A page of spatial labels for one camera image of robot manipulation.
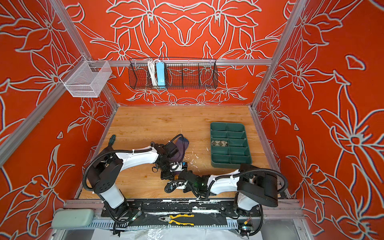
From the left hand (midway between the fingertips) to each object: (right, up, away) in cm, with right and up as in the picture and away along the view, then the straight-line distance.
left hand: (173, 176), depth 84 cm
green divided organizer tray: (+40, +11, +10) cm, 43 cm away
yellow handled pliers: (0, -15, -14) cm, 21 cm away
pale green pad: (-46, -13, -16) cm, 50 cm away
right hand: (+3, +1, -1) cm, 3 cm away
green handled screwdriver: (-43, +19, +14) cm, 49 cm away
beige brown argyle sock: (+28, +18, +7) cm, 34 cm away
